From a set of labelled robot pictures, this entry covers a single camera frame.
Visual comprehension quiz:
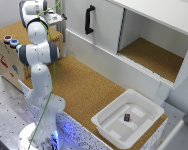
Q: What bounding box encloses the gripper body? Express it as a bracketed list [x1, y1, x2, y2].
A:
[46, 12, 67, 27]

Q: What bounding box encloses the white cabinet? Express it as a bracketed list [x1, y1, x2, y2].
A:
[62, 0, 188, 108]

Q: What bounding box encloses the purple block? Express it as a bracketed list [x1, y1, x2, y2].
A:
[123, 113, 132, 123]

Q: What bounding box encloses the blue button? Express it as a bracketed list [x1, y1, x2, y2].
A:
[9, 38, 20, 49]

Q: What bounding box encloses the white sliding door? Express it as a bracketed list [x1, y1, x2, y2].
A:
[66, 0, 125, 55]

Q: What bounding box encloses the red button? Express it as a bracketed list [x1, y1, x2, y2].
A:
[3, 35, 13, 45]

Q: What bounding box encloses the wooden drawer box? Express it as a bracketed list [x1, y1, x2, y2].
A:
[0, 20, 65, 92]

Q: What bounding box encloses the white plastic box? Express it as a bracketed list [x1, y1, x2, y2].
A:
[90, 88, 166, 150]

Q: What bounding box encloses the black door handle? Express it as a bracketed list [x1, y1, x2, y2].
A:
[84, 4, 96, 36]

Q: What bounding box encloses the green cable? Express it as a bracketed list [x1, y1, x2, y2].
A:
[26, 0, 64, 150]

